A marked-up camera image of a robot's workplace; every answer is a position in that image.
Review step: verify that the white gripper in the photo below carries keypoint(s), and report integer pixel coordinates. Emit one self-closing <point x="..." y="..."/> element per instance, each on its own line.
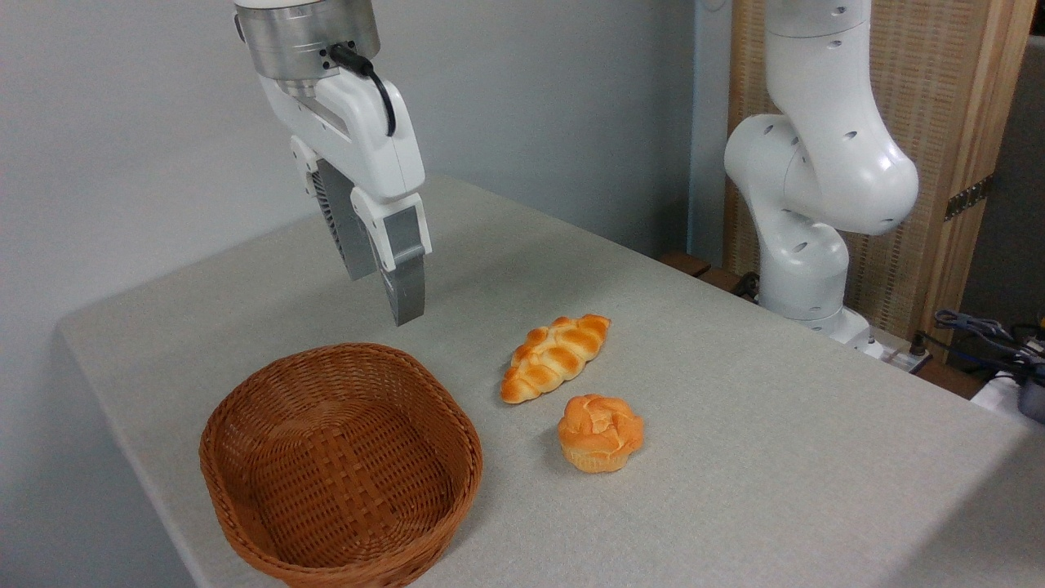
<point x="371" y="139"/>

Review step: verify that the round bread bun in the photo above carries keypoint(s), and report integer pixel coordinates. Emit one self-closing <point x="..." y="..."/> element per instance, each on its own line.
<point x="600" y="433"/>

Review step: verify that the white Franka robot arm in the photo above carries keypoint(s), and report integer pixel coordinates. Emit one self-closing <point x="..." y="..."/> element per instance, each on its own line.
<point x="824" y="163"/>

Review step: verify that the long braided bread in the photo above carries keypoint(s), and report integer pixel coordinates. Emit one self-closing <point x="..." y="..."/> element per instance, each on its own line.
<point x="557" y="356"/>

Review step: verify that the brown wicker basket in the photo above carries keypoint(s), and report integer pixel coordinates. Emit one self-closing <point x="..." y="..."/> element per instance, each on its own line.
<point x="343" y="474"/>

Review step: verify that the brown wooden ledge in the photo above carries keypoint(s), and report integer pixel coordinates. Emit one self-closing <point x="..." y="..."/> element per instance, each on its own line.
<point x="686" y="263"/>

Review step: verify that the wooden woven screen panel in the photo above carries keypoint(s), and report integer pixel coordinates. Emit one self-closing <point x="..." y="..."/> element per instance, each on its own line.
<point x="947" y="106"/>

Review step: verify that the metal hinge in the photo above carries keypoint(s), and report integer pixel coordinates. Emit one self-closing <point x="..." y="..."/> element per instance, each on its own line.
<point x="969" y="198"/>

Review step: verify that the white cloth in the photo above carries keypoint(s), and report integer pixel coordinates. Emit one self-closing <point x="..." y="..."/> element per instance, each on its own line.
<point x="1000" y="396"/>

